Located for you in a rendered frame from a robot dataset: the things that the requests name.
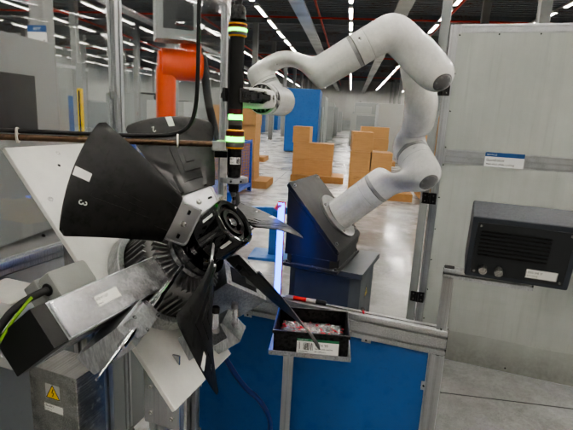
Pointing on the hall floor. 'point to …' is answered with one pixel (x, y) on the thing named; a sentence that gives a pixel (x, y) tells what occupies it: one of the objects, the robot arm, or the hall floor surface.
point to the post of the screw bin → (286, 392)
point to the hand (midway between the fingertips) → (235, 95)
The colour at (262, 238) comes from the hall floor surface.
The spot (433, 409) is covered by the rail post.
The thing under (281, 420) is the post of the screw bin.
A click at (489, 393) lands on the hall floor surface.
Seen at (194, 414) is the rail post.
